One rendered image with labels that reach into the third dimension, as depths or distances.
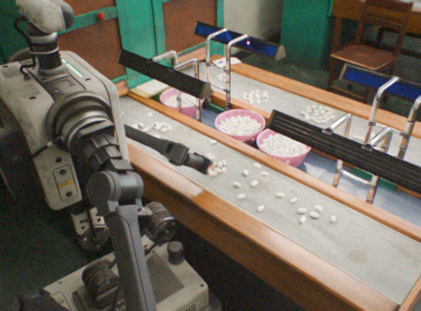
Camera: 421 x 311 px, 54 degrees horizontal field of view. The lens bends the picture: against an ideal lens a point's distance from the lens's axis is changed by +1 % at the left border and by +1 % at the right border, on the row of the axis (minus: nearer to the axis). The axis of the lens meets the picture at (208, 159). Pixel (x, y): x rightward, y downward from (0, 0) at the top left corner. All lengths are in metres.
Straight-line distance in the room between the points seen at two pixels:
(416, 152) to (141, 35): 1.61
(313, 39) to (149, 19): 2.45
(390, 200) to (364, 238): 0.35
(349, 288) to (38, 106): 1.08
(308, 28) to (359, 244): 3.31
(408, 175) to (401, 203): 0.55
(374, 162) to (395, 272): 0.39
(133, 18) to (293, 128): 1.28
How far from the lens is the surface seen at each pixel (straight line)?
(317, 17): 4.59
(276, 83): 2.63
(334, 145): 1.52
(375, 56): 3.98
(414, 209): 1.98
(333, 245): 1.63
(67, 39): 2.31
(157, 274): 1.85
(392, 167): 1.46
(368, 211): 1.76
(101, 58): 2.44
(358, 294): 1.48
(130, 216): 0.94
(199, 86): 1.86
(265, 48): 2.28
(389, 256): 1.66
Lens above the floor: 1.92
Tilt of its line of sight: 36 degrees down
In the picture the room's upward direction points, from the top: 2 degrees counter-clockwise
